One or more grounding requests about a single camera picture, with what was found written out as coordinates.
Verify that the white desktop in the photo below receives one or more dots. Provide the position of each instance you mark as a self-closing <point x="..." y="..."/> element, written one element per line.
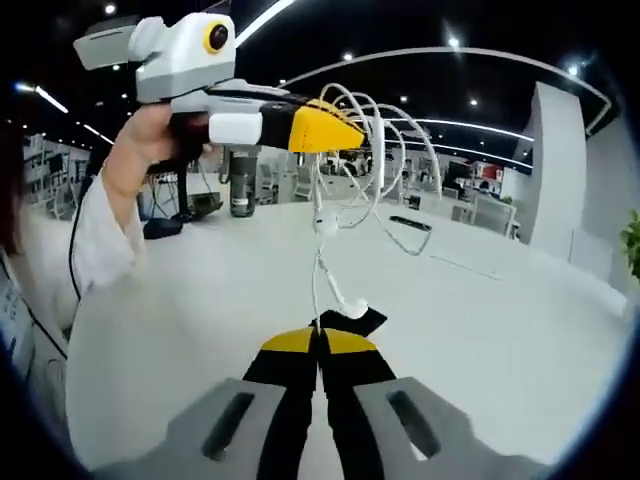
<point x="475" y="350"/>

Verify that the person's floral printed shirt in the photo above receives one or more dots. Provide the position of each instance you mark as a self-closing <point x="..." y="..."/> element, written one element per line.
<point x="30" y="350"/>

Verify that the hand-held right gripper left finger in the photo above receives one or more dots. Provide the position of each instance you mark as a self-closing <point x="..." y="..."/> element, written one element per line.
<point x="250" y="425"/>

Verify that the white pillar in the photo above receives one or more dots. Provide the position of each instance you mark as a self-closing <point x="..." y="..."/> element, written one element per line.
<point x="560" y="175"/>

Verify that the person's dark hair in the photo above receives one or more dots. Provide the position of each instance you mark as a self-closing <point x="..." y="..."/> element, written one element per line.
<point x="10" y="200"/>

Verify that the long white ceiling light strip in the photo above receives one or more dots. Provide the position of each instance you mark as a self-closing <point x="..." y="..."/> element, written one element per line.
<point x="265" y="20"/>

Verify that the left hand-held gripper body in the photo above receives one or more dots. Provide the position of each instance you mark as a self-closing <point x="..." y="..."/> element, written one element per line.
<point x="175" y="55"/>

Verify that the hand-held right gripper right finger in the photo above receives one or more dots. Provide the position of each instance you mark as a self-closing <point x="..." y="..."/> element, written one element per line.
<point x="380" y="425"/>

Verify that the ceiling air conditioner unit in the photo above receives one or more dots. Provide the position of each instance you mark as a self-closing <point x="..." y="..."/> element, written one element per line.
<point x="102" y="47"/>

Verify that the black computer mouse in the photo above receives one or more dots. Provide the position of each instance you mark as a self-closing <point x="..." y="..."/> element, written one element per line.
<point x="162" y="228"/>

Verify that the person's left hand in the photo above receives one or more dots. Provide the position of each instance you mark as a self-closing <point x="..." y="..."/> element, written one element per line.
<point x="140" y="145"/>

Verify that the monitor stand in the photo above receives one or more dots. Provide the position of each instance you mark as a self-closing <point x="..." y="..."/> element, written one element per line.
<point x="184" y="190"/>

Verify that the dark grey water bottle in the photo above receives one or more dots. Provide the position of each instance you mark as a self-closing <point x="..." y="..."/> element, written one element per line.
<point x="242" y="190"/>

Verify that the green potted plant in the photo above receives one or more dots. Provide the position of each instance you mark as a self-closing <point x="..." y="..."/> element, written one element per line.
<point x="632" y="240"/>

